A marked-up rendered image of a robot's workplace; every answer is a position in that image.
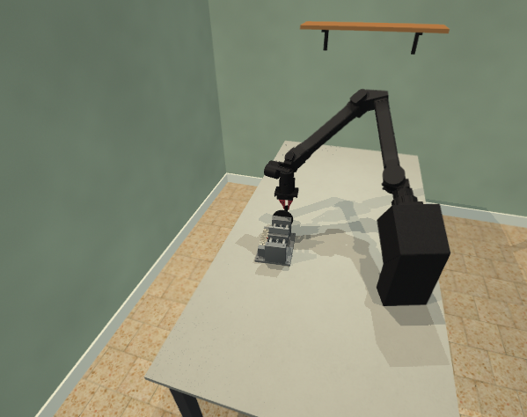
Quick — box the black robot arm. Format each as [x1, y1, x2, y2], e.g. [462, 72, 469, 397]
[264, 89, 423, 205]

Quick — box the grey bench vise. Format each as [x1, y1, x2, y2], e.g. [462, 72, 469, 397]
[254, 205, 296, 266]

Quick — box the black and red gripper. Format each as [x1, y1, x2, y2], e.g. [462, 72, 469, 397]
[274, 181, 299, 210]

